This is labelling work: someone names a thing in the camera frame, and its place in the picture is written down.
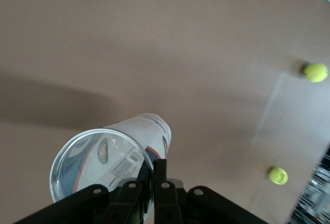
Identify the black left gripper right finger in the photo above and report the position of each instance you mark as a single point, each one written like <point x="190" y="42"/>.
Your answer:
<point x="167" y="206"/>

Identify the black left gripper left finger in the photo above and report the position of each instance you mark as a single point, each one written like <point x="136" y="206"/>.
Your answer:
<point x="129" y="203"/>

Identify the clear tennis ball can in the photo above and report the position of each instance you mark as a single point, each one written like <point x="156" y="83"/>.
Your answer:
<point x="103" y="157"/>

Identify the yellow-green tennis ball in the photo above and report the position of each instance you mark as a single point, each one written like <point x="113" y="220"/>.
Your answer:
<point x="277" y="175"/>
<point x="315" y="72"/>

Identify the aluminium extrusion frame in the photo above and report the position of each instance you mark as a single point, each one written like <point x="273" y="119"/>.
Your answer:
<point x="317" y="198"/>

